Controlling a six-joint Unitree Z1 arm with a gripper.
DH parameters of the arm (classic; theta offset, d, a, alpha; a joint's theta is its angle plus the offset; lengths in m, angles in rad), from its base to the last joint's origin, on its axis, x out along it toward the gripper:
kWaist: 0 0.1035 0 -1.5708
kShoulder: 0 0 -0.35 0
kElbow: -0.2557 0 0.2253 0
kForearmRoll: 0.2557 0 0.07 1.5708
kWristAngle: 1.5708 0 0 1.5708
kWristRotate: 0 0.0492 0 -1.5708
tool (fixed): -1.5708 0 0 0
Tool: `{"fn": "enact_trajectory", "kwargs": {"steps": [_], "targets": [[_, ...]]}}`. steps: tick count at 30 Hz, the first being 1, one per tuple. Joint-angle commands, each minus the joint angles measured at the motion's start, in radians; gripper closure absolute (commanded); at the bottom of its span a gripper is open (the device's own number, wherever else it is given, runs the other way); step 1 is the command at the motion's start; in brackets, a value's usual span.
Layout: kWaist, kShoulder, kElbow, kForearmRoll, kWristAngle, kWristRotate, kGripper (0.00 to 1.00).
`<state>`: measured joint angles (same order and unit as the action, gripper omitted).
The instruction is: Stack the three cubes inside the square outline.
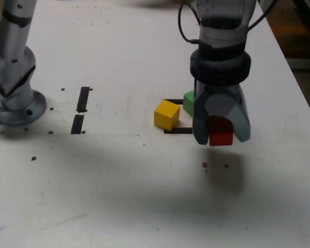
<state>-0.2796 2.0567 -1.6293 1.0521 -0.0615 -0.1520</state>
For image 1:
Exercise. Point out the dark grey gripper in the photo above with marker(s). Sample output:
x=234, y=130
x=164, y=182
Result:
x=218, y=87

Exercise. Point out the red cube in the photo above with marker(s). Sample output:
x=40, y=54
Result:
x=220, y=138

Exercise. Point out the green cube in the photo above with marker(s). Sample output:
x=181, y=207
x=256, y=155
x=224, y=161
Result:
x=189, y=103

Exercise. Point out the yellow cube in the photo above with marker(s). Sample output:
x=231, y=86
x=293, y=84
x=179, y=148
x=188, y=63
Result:
x=166, y=113

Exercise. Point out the black tape square outline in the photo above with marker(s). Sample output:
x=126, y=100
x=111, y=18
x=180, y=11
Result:
x=178, y=131

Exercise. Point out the grey metal bar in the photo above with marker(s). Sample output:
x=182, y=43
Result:
x=303, y=63

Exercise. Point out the black tape strip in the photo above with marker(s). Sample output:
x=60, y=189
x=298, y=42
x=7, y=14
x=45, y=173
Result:
x=82, y=99

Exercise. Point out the grey metal post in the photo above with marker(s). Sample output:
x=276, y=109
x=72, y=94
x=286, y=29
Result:
x=264, y=6

